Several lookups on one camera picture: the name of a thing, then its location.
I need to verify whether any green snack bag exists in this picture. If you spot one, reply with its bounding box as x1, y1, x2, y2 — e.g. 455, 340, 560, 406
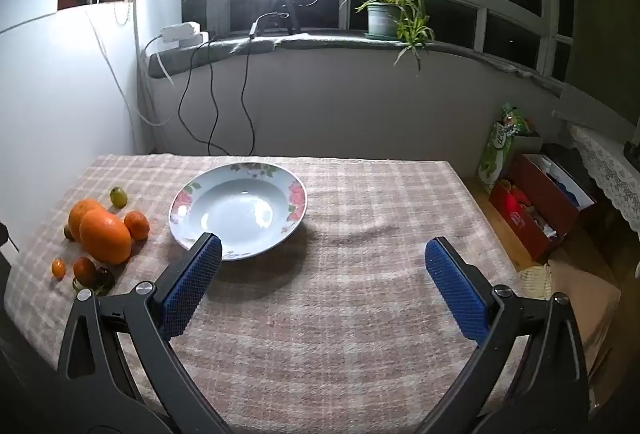
477, 103, 527, 195

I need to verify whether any potted spider plant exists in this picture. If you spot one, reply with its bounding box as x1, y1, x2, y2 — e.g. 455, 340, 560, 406
339, 0, 436, 70

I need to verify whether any dark round fruit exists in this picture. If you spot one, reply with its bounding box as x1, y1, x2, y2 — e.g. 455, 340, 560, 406
92, 267, 116, 296

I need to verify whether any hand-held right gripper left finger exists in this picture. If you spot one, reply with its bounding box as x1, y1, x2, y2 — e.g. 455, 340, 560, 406
56, 232, 231, 434

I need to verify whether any red cardboard box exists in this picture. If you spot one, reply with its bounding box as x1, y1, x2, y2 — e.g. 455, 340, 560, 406
489, 153, 597, 261

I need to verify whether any white lace cloth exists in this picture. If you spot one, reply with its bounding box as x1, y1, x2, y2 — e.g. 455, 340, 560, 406
567, 121, 640, 235

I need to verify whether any white refrigerator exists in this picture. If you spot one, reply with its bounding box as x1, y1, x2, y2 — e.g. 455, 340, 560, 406
0, 0, 140, 245

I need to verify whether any tangerine with green leaf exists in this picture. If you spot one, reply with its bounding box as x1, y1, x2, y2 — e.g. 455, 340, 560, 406
72, 257, 98, 291

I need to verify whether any grey windowsill cloth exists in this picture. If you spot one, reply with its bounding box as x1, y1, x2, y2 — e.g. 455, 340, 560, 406
148, 32, 566, 96

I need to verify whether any white cable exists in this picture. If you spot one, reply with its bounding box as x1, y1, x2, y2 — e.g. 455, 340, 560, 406
85, 7, 168, 127

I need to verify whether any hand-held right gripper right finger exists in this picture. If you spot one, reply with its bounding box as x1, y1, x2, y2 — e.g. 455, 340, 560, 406
415, 237, 590, 434

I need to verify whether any floral white plate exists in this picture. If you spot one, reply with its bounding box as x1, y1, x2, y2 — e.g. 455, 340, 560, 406
168, 161, 308, 261

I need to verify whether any plaid beige tablecloth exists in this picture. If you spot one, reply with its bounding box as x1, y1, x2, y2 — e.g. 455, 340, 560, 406
4, 154, 556, 420

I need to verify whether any white power strip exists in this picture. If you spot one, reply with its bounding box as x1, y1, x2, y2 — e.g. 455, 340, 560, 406
160, 22, 208, 50

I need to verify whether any large orange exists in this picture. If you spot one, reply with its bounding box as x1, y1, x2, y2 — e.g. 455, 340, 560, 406
79, 209, 133, 265
68, 199, 108, 242

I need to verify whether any black cable with inline controller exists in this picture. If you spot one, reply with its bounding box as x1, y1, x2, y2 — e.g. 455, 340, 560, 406
241, 12, 292, 156

